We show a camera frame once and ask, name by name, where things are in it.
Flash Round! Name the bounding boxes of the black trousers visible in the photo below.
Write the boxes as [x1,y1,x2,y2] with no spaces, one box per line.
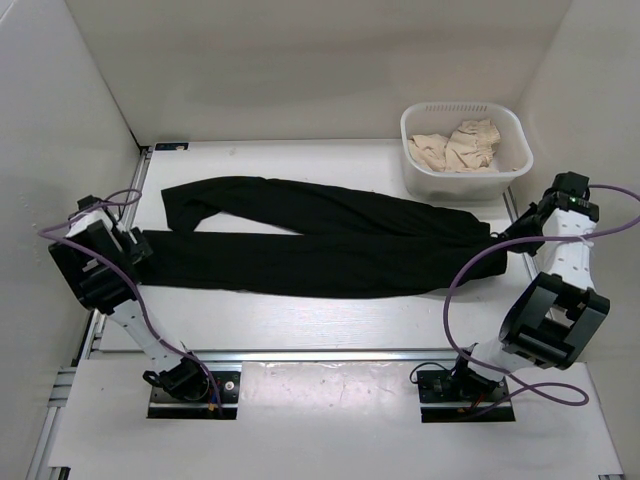
[139,176,508,299]

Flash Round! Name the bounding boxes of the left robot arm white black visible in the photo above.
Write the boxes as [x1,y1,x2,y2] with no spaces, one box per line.
[38,189,219,404]

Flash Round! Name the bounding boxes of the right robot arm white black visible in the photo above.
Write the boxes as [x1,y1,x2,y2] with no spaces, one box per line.
[449,172,610,400]

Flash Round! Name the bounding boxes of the beige trousers in basket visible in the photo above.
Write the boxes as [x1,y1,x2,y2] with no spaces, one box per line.
[408,118,501,174]

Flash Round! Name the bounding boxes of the black label sticker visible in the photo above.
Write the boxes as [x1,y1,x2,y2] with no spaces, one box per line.
[154,142,189,151]

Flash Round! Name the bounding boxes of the white plastic basket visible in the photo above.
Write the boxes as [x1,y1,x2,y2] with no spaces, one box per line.
[400,102,534,201]

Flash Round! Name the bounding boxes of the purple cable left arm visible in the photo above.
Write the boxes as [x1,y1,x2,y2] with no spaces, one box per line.
[38,188,224,409]

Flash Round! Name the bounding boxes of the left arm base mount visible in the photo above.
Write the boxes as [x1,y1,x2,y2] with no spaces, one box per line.
[147,370,242,420]

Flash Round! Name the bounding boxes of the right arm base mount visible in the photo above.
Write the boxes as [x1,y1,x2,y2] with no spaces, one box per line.
[409,361,516,424]

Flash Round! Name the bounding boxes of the aluminium frame rail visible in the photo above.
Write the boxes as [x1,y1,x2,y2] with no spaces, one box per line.
[36,140,623,479]

